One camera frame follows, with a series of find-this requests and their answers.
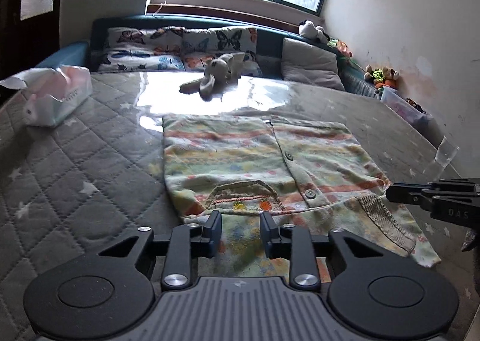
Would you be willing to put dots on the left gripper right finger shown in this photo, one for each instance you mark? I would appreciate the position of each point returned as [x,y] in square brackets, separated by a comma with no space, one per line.
[292,243]

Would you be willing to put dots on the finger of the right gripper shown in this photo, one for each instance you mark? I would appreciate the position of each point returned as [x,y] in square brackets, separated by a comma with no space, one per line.
[464,185]
[412,194]

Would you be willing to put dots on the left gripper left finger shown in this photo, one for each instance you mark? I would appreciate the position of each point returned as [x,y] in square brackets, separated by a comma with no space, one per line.
[186,245]

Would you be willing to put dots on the colourful patterned knit cardigan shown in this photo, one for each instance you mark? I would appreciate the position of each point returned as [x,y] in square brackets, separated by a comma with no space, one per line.
[311,174]

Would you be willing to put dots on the clear plastic sheet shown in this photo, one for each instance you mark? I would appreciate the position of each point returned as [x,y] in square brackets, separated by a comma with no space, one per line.
[396,147]

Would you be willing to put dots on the clear plastic storage box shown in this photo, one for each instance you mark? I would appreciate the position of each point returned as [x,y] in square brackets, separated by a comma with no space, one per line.
[412,113]

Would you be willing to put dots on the orange green plush toys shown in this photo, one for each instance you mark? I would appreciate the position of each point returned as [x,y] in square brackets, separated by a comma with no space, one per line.
[381,77]

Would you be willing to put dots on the grey cushion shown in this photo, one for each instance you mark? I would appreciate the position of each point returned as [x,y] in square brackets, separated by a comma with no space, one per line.
[305,63]

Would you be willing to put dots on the grey plush bunny toy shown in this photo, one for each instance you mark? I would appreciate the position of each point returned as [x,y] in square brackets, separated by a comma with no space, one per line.
[218,74]

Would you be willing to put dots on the black and white plush panda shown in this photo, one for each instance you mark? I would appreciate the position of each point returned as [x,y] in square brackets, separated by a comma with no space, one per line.
[310,31]

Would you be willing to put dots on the butterfly print pillow right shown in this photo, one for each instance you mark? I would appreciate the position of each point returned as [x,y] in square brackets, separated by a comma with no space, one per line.
[200,44]

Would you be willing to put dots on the butterfly print pillow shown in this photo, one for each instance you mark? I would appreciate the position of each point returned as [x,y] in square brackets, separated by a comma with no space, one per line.
[131,49]
[200,44]

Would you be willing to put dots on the butterfly print pillow left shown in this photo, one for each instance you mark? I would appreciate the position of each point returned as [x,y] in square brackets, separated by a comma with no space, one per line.
[131,49]

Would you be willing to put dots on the tissue pack in plastic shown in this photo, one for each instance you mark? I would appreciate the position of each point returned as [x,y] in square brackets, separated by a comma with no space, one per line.
[53,93]

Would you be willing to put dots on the dark door with glass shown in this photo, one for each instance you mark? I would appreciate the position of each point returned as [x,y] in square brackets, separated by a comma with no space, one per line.
[29,33]

